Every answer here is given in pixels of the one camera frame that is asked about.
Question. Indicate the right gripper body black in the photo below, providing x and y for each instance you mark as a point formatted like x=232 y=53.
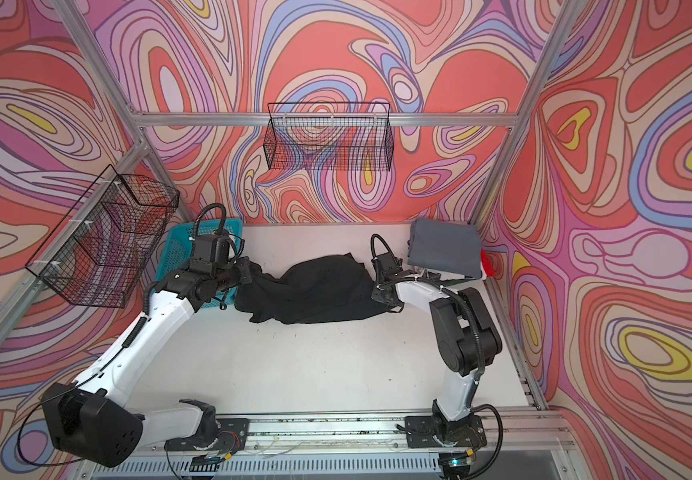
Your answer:
x=379 y=295

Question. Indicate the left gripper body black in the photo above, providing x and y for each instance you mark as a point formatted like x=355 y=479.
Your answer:
x=232 y=275

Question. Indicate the black t shirt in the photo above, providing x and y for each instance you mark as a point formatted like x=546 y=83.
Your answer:
x=333 y=288

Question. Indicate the teal plastic basket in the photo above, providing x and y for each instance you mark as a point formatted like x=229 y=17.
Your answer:
x=177 y=249

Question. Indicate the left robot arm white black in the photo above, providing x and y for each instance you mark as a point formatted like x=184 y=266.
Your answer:
x=89 y=420

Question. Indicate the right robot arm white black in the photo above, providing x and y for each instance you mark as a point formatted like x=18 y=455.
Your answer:
x=466 y=339

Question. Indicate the red folded t shirt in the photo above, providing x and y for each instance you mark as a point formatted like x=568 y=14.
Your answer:
x=488 y=267

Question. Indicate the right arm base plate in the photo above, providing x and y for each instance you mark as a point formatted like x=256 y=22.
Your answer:
x=435 y=431

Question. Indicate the black wire basket left wall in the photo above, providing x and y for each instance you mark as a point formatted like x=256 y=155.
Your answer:
x=97 y=257

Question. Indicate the black wire basket wall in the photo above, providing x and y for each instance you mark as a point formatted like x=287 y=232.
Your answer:
x=329 y=136
x=97 y=257

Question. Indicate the black wire basket back wall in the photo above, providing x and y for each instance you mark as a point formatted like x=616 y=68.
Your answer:
x=329 y=136

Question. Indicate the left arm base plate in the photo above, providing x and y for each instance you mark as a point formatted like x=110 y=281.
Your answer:
x=227 y=435

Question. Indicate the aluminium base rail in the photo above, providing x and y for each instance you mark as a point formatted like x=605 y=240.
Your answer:
x=520 y=445

